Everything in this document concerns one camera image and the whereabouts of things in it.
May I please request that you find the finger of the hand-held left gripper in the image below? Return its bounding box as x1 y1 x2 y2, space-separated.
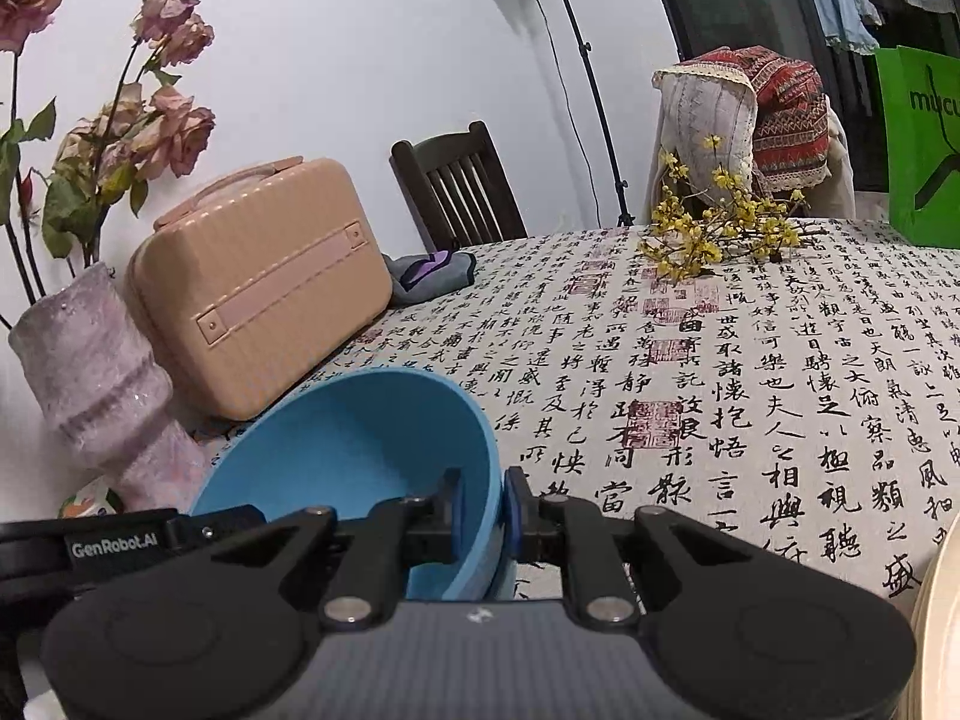
176 504 267 550

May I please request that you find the dried pink rose bouquet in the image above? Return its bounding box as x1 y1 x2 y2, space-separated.
0 0 218 331

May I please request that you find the orange green packet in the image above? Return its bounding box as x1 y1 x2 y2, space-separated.
60 487 121 518

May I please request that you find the pink ribbed vanity suitcase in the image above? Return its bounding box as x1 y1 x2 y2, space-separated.
126 156 395 422

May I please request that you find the beige cloth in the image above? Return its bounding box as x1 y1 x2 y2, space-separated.
825 105 857 218

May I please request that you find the grey purple folded cloth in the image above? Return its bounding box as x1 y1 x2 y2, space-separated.
381 250 478 308

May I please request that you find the textured pale purple vase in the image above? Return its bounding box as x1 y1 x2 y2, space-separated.
7 262 207 515

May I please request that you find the dark wooden chair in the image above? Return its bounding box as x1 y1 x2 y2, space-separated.
390 121 530 252

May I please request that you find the green paper bag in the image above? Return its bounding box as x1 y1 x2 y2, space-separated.
875 45 960 248

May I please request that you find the yellow blossom branch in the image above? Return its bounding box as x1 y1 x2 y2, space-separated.
637 135 809 282

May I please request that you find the white quilted cloth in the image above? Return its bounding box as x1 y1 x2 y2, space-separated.
651 64 758 203

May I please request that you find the cream plate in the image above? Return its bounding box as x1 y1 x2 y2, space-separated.
910 510 960 720

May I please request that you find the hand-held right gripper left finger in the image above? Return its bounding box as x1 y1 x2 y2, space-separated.
195 467 464 627

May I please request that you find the calligraphy printed tablecloth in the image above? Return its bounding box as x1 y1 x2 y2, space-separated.
180 216 960 616

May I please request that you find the red patterned blanket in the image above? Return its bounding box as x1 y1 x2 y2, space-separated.
694 46 832 196

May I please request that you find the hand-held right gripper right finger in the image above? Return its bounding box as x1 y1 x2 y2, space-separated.
504 467 773 627

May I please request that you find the dark framed sliding glass door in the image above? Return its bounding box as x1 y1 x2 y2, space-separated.
641 0 960 192

